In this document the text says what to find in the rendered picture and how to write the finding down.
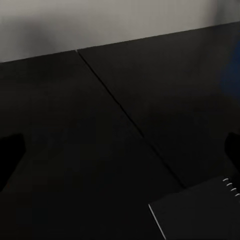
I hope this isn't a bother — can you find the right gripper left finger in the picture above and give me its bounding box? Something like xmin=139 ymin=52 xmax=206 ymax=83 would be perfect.
xmin=0 ymin=133 xmax=26 ymax=193

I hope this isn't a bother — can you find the notebook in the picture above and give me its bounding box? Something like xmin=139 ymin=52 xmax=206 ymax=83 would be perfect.
xmin=149 ymin=175 xmax=240 ymax=240

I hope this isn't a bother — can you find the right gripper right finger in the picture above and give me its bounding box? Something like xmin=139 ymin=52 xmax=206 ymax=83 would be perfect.
xmin=224 ymin=133 xmax=240 ymax=173

